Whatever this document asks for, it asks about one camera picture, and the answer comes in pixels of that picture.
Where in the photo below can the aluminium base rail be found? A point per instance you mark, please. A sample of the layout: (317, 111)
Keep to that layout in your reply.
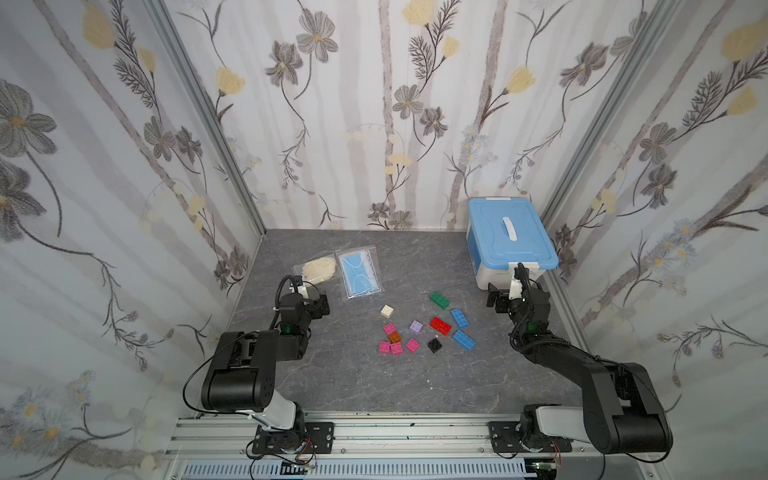
(363, 445)

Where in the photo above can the red lego brick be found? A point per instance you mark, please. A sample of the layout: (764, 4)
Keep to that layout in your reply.
(440, 326)

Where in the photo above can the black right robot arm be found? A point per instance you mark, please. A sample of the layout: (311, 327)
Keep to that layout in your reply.
(620, 413)

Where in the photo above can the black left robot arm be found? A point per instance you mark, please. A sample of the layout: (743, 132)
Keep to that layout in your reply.
(239, 378)

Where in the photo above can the black lego brick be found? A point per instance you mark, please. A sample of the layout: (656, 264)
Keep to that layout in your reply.
(434, 345)

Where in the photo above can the green lego brick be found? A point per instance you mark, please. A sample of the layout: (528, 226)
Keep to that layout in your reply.
(440, 300)

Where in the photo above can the blue lego brick upper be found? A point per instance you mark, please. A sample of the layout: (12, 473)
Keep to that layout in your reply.
(459, 318)

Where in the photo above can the cream lego brick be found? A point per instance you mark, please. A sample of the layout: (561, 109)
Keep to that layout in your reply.
(387, 311)

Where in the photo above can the blue lego brick lower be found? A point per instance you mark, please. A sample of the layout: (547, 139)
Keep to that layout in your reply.
(466, 342)

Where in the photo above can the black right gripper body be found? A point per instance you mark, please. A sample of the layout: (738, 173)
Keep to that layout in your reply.
(507, 297)

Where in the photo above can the bagged blue face mask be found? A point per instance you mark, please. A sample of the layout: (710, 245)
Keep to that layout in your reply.
(359, 271)

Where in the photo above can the bagged cream gloves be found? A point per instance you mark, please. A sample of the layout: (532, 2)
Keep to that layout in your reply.
(316, 271)

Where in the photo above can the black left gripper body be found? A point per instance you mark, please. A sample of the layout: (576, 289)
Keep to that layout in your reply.
(320, 305)

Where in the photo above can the blue lid storage box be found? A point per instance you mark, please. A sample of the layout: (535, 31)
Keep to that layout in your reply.
(503, 232)

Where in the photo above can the blue lego brick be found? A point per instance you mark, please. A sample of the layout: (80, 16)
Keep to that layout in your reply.
(466, 342)
(459, 318)

